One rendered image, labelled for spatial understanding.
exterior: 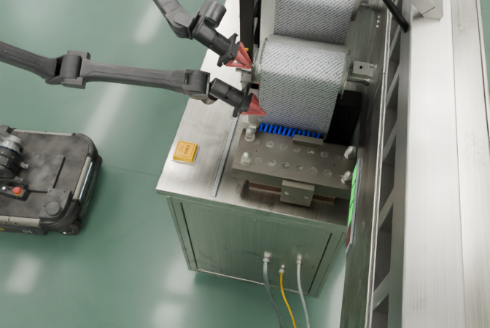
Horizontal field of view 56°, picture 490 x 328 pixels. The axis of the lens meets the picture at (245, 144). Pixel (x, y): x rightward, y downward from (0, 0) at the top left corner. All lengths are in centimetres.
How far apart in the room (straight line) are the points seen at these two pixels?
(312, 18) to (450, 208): 92
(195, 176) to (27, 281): 128
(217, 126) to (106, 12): 214
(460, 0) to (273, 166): 71
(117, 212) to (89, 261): 29
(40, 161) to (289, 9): 160
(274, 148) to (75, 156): 135
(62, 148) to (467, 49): 201
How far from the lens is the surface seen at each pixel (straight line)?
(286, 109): 148
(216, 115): 174
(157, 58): 325
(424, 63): 92
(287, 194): 149
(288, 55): 137
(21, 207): 252
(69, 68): 149
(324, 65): 136
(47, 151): 264
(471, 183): 106
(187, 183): 158
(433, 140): 81
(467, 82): 124
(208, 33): 137
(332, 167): 148
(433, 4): 100
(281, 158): 147
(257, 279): 220
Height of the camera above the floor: 227
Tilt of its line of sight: 56 degrees down
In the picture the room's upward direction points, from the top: straight up
